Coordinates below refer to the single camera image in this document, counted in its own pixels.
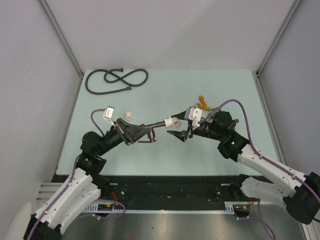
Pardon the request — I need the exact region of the grey coiled flexible hose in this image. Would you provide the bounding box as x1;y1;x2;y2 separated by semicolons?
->
85;67;149;95

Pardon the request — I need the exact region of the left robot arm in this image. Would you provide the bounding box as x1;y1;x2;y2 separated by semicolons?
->
23;117;181;240

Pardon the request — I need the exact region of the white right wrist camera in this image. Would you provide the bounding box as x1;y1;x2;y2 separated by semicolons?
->
184;107;203;129

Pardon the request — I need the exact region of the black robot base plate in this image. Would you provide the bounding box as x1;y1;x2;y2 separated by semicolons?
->
51;174;261;210

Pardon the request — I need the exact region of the white plastic pipe coupling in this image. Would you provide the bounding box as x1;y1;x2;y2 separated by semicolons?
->
125;111;133;121

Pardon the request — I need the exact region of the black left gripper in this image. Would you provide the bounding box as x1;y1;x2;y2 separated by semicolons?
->
96;117;150;156

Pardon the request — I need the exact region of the brushed steel water faucet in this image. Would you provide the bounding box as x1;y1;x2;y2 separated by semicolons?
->
138;120;166;144

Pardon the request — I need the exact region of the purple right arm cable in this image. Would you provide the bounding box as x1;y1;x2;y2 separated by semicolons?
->
198;99;320;238

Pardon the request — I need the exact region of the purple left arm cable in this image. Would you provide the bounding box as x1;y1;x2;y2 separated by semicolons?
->
24;107;127;238

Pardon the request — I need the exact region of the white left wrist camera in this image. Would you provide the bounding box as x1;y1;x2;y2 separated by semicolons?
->
103;106;114;125

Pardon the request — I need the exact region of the orange faucet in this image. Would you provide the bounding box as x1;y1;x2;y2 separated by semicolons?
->
196;95;211;112

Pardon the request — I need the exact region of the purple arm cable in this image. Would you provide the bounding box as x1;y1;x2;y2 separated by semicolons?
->
198;99;320;238
24;107;127;238

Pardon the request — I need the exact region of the aluminium frame post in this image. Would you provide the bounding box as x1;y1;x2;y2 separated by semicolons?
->
255;0;304;78
36;0;84;79

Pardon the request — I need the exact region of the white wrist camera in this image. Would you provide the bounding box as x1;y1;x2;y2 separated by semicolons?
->
184;107;203;129
103;106;114;125

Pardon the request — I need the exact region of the left aluminium frame post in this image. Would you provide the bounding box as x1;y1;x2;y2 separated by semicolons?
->
36;0;84;79

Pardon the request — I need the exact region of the slotted grey cable duct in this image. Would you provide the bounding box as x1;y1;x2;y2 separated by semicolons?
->
82;203;250;215

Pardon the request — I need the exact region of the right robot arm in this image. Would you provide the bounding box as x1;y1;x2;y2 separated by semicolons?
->
169;107;320;225

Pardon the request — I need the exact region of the right aluminium frame post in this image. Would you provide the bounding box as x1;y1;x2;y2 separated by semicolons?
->
255;0;304;78

